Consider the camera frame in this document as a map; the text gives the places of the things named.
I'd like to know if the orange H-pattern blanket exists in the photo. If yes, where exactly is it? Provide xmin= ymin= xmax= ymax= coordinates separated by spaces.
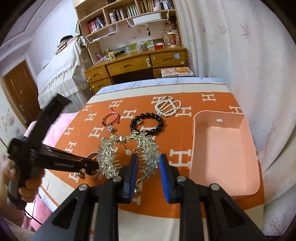
xmin=38 ymin=82 xmax=265 ymax=219

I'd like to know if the wooden bookshelf hutch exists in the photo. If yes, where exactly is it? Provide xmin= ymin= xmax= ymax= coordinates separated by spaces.
xmin=73 ymin=1 xmax=181 ymax=64

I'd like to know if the white floral curtain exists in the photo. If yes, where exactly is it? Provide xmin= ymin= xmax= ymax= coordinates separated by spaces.
xmin=175 ymin=1 xmax=295 ymax=236

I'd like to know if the black bead bracelet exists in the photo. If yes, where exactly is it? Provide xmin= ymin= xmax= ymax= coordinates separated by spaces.
xmin=129 ymin=112 xmax=165 ymax=136

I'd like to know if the pink jewelry tray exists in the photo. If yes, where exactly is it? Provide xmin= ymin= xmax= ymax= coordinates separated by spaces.
xmin=189 ymin=110 xmax=260 ymax=197

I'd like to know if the light blue bed sheet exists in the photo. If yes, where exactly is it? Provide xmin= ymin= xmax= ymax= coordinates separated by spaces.
xmin=95 ymin=77 xmax=224 ymax=95

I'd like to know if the printed cardboard box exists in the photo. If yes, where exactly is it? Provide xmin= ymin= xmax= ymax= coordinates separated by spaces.
xmin=161 ymin=67 xmax=194 ymax=78

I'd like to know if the pink blanket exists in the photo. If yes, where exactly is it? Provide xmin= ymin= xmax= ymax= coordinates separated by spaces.
xmin=30 ymin=113 xmax=78 ymax=230

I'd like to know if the pink smart watch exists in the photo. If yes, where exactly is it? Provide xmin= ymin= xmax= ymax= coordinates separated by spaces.
xmin=84 ymin=152 xmax=103 ymax=180

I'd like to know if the white pearl crown necklace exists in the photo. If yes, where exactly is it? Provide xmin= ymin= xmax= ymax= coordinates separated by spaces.
xmin=154 ymin=95 xmax=182 ymax=118

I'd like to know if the person's left hand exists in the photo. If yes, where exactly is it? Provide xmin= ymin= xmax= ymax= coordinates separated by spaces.
xmin=0 ymin=158 xmax=46 ymax=227

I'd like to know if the brown wooden door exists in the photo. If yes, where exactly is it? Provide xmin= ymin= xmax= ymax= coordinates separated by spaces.
xmin=4 ymin=60 xmax=43 ymax=126

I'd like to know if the wooden desk with drawers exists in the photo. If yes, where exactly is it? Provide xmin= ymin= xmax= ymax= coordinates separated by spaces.
xmin=85 ymin=45 xmax=188 ymax=93

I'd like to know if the blue flower brooch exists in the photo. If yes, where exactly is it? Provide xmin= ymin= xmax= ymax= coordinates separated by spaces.
xmin=107 ymin=125 xmax=116 ymax=133

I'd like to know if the red white paper cup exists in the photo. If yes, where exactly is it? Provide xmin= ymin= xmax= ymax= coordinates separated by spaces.
xmin=168 ymin=32 xmax=177 ymax=46

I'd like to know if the red string bead bracelet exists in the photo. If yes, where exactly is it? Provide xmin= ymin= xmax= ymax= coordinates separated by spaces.
xmin=101 ymin=107 xmax=122 ymax=127

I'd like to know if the white lace covered furniture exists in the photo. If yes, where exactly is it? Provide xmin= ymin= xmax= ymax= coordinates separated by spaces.
xmin=37 ymin=38 xmax=93 ymax=113

